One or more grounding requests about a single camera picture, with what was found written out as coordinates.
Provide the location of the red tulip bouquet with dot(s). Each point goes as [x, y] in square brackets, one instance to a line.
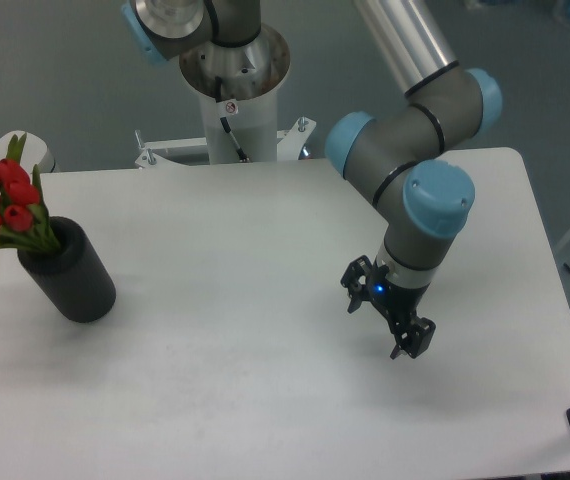
[25, 223]

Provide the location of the black ribbed cylindrical vase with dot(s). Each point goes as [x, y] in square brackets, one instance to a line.
[75, 280]

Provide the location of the white pedestal base bracket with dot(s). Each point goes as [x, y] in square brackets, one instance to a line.
[291, 145]

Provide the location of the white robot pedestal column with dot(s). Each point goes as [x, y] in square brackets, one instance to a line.
[237, 90]

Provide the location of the white side table corner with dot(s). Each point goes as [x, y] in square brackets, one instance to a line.
[35, 152]

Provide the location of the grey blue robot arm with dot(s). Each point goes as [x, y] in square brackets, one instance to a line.
[396, 165]

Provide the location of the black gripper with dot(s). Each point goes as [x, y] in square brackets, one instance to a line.
[395, 291]

